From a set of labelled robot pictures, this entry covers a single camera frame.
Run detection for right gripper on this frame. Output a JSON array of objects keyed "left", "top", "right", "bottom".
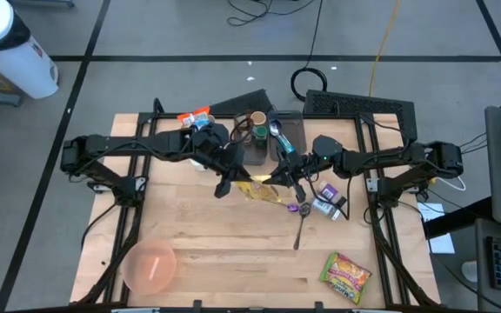
[{"left": 262, "top": 145, "right": 321, "bottom": 204}]

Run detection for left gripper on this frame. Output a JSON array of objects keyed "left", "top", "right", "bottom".
[{"left": 189, "top": 123, "right": 254, "bottom": 200}]

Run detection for small purple-bowled iridescent spoon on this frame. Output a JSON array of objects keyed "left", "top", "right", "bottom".
[{"left": 276, "top": 198, "right": 300, "bottom": 214}]

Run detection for yellow ramen packet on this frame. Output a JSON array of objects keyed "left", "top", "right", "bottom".
[{"left": 232, "top": 174, "right": 284, "bottom": 205}]

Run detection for dark grey metal spoon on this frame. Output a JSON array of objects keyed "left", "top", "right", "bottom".
[{"left": 292, "top": 202, "right": 312, "bottom": 251}]

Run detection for teal plastic spoon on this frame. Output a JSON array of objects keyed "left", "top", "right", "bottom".
[{"left": 278, "top": 134, "right": 297, "bottom": 154}]

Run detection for purple-label spice jar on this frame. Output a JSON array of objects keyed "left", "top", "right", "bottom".
[{"left": 318, "top": 181, "right": 343, "bottom": 203}]

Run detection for brown jar with white label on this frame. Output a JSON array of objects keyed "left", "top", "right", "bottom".
[{"left": 234, "top": 113, "right": 252, "bottom": 138}]

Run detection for green-lidded herb jar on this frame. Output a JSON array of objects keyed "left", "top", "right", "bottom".
[{"left": 252, "top": 124, "right": 269, "bottom": 149}]

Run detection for spoon with teal patterned handle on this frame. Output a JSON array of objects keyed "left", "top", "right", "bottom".
[{"left": 269, "top": 119, "right": 291, "bottom": 147}]

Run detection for orange snack packet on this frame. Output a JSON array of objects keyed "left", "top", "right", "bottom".
[{"left": 176, "top": 106, "right": 211, "bottom": 128}]

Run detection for green and pink ramen packet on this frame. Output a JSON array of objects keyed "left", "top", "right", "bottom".
[{"left": 318, "top": 250, "right": 373, "bottom": 306}]

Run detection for grey translucent plastic bin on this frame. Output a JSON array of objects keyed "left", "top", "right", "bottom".
[
  {"left": 267, "top": 110, "right": 307, "bottom": 163},
  {"left": 231, "top": 111, "right": 271, "bottom": 167}
]

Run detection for black wedge-shaped panel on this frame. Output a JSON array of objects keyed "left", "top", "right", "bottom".
[{"left": 209, "top": 89, "right": 277, "bottom": 117}]

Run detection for black perforated metal box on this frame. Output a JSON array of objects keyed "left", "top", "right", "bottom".
[{"left": 303, "top": 90, "right": 419, "bottom": 149}]

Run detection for pink translucent bowl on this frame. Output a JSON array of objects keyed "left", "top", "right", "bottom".
[{"left": 122, "top": 237, "right": 177, "bottom": 296}]

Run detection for white paper sheet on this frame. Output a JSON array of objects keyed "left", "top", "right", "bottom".
[{"left": 417, "top": 202, "right": 456, "bottom": 255}]

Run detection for pale grey oval object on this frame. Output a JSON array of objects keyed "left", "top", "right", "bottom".
[{"left": 461, "top": 260, "right": 480, "bottom": 283}]

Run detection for white cylinder machine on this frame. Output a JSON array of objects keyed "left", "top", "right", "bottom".
[{"left": 0, "top": 0, "right": 60, "bottom": 100}]

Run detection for right arm's black cable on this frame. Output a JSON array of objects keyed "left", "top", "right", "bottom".
[{"left": 306, "top": 171, "right": 354, "bottom": 221}]

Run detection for black aluminium table frame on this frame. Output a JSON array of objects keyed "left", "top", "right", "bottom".
[{"left": 76, "top": 97, "right": 441, "bottom": 308}]

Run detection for black hanging cable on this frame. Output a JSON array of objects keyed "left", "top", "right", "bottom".
[{"left": 291, "top": 0, "right": 329, "bottom": 103}]

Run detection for thin black power cable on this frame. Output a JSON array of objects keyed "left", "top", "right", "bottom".
[{"left": 80, "top": 200, "right": 121, "bottom": 251}]

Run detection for black looped cable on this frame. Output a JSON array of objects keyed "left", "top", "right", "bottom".
[{"left": 226, "top": 0, "right": 317, "bottom": 27}]

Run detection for yellow cable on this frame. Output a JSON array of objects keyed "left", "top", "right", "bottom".
[{"left": 368, "top": 0, "right": 403, "bottom": 97}]

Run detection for white cable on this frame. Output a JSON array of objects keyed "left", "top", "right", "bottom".
[{"left": 428, "top": 173, "right": 468, "bottom": 192}]

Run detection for thin black desk cables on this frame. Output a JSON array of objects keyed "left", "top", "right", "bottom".
[{"left": 458, "top": 132, "right": 489, "bottom": 156}]

